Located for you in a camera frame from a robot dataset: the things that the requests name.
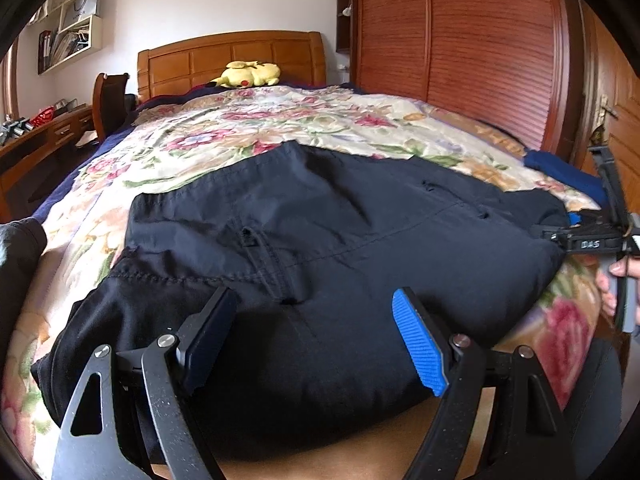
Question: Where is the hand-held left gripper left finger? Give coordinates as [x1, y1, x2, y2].
[50, 286, 240, 480]

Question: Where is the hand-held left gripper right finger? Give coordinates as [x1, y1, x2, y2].
[391, 287, 568, 480]

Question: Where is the black jacket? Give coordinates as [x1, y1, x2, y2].
[30, 140, 571, 466]

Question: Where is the person's right hand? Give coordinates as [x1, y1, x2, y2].
[597, 256, 640, 318]

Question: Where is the navy blue bed sheet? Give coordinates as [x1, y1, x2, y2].
[30, 85, 603, 221]

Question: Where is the wooden door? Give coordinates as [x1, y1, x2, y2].
[582, 5, 640, 211]

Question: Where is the person's dark trouser leg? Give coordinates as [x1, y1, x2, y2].
[560, 337, 626, 466]

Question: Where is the grey crinkled cloth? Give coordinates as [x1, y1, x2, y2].
[0, 217, 48, 306]

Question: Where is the floral blanket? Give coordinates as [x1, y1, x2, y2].
[0, 85, 606, 461]

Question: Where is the wooden louvred wardrobe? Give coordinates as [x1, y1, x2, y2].
[350, 0, 586, 171]

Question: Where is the wooden chair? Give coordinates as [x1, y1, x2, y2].
[92, 73, 131, 143]

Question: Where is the wooden desk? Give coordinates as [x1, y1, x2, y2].
[0, 105, 98, 223]

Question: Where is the yellow plush toy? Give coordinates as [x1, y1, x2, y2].
[209, 61, 281, 90]

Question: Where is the wooden bed headboard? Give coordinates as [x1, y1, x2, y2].
[136, 31, 328, 103]

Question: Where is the black metal device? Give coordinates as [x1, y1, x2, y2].
[0, 117, 33, 146]

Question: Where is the wooden niche shelf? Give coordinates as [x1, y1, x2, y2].
[336, 0, 357, 53]

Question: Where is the white paper bag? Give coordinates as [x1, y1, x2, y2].
[60, 0, 98, 31]

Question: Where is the brass door handle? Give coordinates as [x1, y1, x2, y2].
[597, 94, 620, 122]

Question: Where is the white wall shelf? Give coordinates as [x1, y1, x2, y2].
[37, 0, 108, 76]

